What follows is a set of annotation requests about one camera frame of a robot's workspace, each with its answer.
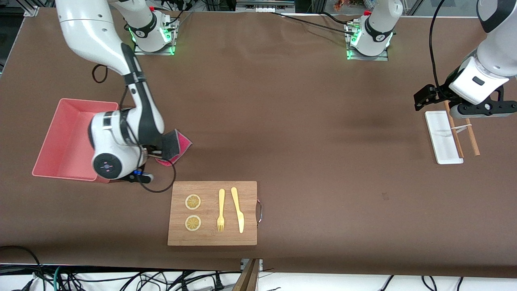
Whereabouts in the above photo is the grey and pink cloth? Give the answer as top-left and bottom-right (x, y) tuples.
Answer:
(155, 129), (193, 167)

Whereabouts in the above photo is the white rectangular tray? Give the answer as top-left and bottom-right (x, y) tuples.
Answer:
(424, 110), (464, 165)

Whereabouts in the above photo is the yellow plastic fork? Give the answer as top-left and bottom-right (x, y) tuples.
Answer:
(217, 189), (225, 232)

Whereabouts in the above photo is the pink plastic bin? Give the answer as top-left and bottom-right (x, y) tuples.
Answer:
(32, 98), (120, 183)

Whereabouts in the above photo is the yellow plastic knife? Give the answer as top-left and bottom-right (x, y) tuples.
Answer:
(231, 187), (245, 234)

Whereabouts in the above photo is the wooden cutting board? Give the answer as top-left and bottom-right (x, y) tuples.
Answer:
(167, 181), (258, 246)

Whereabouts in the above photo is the wooden plank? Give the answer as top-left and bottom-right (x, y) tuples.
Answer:
(232, 259), (260, 291)

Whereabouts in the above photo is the grey power strip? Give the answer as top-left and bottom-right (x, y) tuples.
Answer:
(236, 0), (296, 13)

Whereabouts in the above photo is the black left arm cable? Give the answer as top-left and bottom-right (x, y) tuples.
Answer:
(429, 0), (450, 89)

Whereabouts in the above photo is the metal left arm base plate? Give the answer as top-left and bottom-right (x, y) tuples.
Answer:
(346, 22), (389, 61)

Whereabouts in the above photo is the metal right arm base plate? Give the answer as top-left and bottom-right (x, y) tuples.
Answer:
(133, 20), (177, 56)

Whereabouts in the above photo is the black cable on table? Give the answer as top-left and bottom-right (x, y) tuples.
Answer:
(270, 11), (357, 35)

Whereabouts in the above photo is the thick black floor cable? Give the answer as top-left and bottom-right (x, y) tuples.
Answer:
(0, 245), (46, 291)

